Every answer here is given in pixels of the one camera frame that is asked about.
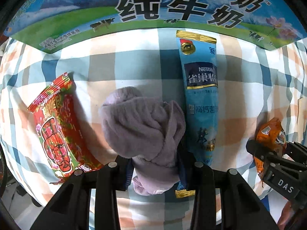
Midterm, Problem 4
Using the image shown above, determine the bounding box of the plaid checkered bed quilt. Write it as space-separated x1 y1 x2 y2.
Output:
1 29 306 223

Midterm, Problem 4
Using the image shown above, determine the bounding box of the person's right hand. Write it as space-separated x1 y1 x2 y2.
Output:
277 201 298 230

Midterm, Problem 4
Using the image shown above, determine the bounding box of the blue Nestle milk sachet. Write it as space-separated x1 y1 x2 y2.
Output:
174 30 220 199

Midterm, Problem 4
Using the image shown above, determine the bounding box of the red snack packet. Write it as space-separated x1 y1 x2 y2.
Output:
28 72 103 183

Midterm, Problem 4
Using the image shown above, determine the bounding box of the orange panda snack packet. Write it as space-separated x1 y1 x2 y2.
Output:
253 117 287 187

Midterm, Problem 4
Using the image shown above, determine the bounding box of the open cardboard milk box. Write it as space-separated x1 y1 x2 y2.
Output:
1 0 306 53

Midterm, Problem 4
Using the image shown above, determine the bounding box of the purple cloth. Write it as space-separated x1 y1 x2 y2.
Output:
99 87 186 196

